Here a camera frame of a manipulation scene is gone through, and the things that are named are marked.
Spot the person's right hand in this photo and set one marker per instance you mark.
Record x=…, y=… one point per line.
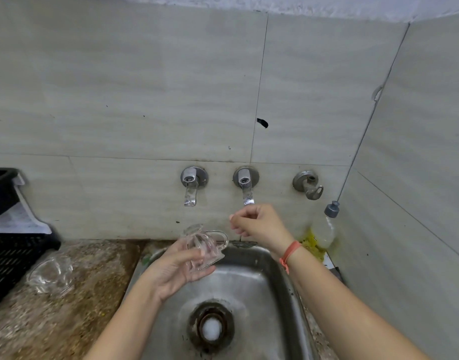
x=265, y=228

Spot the person's left hand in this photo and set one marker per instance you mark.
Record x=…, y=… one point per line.
x=169, y=273

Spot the clear glass cup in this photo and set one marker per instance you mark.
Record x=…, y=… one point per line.
x=49, y=275
x=205, y=247

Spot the yellow dish soap bottle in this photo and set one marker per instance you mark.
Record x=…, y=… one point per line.
x=325, y=232

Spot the dark speckled sponge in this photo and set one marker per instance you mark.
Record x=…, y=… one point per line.
x=338, y=275

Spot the black dish rack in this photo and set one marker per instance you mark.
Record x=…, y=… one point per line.
x=15, y=262

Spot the person's right forearm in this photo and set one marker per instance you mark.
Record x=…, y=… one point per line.
x=345, y=314

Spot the person's left forearm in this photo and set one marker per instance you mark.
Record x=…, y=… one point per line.
x=120, y=326

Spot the orange wrist thread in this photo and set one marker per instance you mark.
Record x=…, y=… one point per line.
x=289, y=254

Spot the stainless steel sink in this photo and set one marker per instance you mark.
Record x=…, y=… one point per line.
x=252, y=281

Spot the metal sink drain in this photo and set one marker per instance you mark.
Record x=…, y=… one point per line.
x=211, y=328

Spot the black tape piece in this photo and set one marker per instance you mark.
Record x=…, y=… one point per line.
x=263, y=123

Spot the white drip tray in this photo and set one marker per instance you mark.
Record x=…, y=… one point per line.
x=15, y=221

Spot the chrome wall tap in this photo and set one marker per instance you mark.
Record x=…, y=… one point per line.
x=193, y=178
x=246, y=178

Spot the grey wall valve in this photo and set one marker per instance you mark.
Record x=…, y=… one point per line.
x=306, y=181

